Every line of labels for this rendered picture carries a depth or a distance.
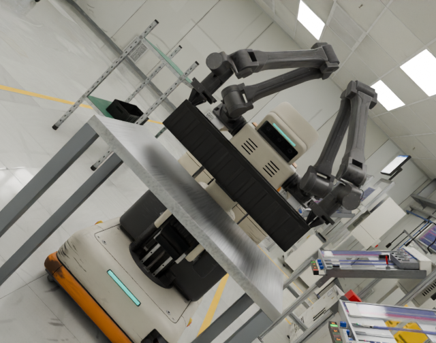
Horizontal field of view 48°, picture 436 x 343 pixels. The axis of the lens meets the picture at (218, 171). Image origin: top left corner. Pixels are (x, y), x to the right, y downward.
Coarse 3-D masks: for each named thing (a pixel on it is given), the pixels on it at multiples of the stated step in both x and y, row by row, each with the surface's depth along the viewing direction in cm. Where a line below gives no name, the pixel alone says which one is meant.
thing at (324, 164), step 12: (360, 84) 178; (372, 96) 178; (348, 108) 184; (336, 120) 186; (348, 120) 184; (336, 132) 184; (324, 144) 188; (336, 144) 184; (324, 156) 183; (312, 168) 183; (324, 168) 183; (312, 180) 181
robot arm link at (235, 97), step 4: (232, 92) 186; (236, 92) 186; (240, 92) 188; (228, 96) 186; (232, 96) 186; (236, 96) 186; (240, 96) 186; (224, 100) 188; (228, 100) 186; (232, 100) 185; (236, 100) 185; (240, 100) 185; (244, 100) 187; (228, 104) 186; (232, 104) 185; (224, 108) 188; (228, 108) 187
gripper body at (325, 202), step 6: (324, 198) 160; (330, 198) 159; (312, 204) 159; (318, 204) 160; (324, 204) 159; (330, 204) 158; (336, 204) 158; (324, 210) 158; (330, 210) 158; (336, 210) 160; (324, 216) 159; (330, 222) 158
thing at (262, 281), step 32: (96, 128) 127; (128, 128) 147; (64, 160) 129; (128, 160) 126; (160, 160) 148; (32, 192) 130; (160, 192) 125; (192, 192) 149; (0, 224) 132; (192, 224) 124; (224, 224) 151; (224, 256) 123; (256, 256) 152; (256, 288) 122; (224, 320) 165; (256, 320) 123
